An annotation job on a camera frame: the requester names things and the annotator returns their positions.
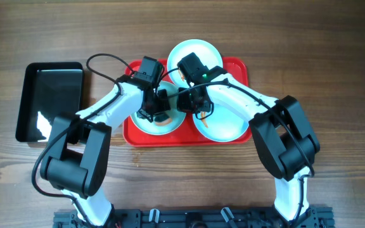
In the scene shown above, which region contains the orange green sponge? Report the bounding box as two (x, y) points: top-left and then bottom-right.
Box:
(154, 113), (172, 126)

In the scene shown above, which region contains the light blue plate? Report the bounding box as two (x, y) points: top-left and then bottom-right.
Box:
(131, 81), (186, 136)
(167, 39), (223, 88)
(193, 104), (249, 143)

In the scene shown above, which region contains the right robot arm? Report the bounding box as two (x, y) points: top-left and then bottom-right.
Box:
(179, 66), (320, 226)

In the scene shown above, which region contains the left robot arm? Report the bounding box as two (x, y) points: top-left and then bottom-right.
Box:
(32, 75), (170, 227)

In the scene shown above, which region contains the red plastic tray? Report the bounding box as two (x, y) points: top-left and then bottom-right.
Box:
(123, 57), (248, 148)

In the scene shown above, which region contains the black water basin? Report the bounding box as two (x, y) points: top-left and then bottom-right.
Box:
(15, 62), (84, 143)

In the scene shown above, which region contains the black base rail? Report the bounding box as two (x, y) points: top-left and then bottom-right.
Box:
(53, 206), (335, 228)

